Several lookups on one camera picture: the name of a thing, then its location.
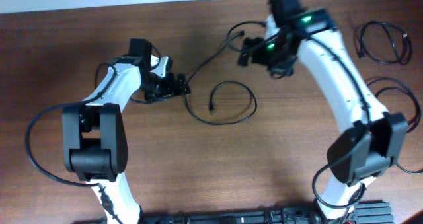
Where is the black cable thick plug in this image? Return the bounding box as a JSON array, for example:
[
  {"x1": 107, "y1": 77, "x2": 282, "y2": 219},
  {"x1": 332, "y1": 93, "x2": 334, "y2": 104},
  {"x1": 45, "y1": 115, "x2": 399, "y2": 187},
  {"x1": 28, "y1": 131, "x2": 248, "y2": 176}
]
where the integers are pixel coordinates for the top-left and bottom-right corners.
[{"x1": 365, "y1": 77, "x2": 423, "y2": 175}]

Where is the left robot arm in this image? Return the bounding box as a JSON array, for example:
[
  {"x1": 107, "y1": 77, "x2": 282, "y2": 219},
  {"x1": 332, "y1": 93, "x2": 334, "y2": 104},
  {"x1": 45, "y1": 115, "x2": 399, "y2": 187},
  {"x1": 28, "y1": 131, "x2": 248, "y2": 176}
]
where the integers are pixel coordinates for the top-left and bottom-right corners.
[{"x1": 62, "y1": 38, "x2": 190, "y2": 223}]

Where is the black cable small plug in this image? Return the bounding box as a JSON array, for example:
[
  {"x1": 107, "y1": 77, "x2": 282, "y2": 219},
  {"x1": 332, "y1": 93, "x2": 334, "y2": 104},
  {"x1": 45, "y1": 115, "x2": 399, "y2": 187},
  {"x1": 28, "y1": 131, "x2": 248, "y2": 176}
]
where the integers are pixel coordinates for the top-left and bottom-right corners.
[{"x1": 184, "y1": 40, "x2": 258, "y2": 126}]

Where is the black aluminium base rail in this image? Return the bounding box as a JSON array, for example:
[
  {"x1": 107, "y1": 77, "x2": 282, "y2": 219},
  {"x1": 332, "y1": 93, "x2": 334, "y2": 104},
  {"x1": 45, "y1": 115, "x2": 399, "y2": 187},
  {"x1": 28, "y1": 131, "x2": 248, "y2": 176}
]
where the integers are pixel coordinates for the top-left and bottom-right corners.
[{"x1": 137, "y1": 201, "x2": 395, "y2": 224}]

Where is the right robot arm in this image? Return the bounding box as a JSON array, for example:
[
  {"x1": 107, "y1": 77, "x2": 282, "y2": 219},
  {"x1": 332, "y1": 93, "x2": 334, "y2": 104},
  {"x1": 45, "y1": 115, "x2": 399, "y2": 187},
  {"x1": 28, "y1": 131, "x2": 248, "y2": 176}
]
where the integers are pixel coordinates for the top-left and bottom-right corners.
[{"x1": 238, "y1": 0, "x2": 408, "y2": 223}]

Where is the left camera cable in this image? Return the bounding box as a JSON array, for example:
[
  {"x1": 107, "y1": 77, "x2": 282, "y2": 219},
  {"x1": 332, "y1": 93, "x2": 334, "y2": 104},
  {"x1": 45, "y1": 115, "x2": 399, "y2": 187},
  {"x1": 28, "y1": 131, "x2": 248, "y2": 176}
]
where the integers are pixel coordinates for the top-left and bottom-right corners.
[{"x1": 24, "y1": 44, "x2": 163, "y2": 188}]

